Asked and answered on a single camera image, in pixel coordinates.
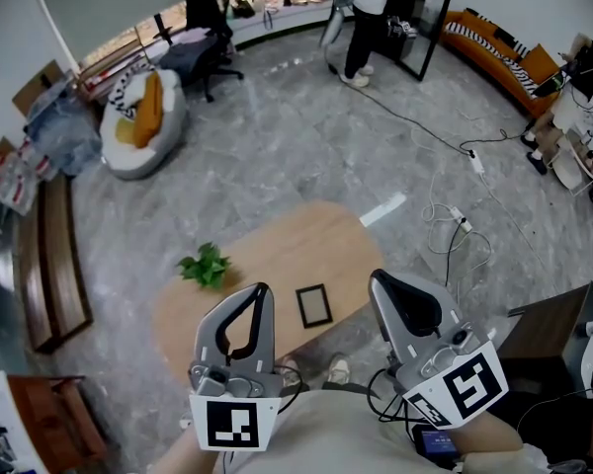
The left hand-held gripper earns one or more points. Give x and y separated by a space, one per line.
234 425

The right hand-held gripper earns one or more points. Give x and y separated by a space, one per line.
469 383

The black picture frame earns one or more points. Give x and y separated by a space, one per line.
314 305

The person's left forearm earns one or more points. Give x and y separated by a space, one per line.
183 454

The person's right forearm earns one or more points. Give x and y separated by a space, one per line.
489 437

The person's left shoe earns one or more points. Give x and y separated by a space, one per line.
289 373

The person's shoe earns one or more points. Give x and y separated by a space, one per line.
289 373
339 368

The green potted plant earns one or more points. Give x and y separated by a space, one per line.
205 266

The person's right shoe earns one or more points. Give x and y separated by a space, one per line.
339 368

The wooden table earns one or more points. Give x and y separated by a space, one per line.
296 245

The white power strip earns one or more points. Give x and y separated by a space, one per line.
461 219
476 161

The blue screen waist device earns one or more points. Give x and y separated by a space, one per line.
437 443

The dark wooden cabinet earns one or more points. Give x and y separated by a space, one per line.
548 334

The person's beige shirt torso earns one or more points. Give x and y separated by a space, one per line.
336 432

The dark wooden bench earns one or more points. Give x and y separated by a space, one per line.
54 264

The brown wooden crate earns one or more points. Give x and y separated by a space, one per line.
54 422

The white beanbag chair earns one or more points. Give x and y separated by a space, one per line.
165 131

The white round side table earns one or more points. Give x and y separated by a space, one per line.
575 166

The orange cushion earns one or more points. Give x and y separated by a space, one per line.
148 111

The orange sofa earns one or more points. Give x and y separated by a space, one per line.
504 74

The plastic wrapped box pile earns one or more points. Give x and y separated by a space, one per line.
59 131

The striped sofa blanket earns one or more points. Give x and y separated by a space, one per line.
484 42

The black framed glass panel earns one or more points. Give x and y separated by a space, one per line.
427 27

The black office chair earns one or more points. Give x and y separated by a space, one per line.
207 23

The white curved counter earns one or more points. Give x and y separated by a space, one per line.
286 15

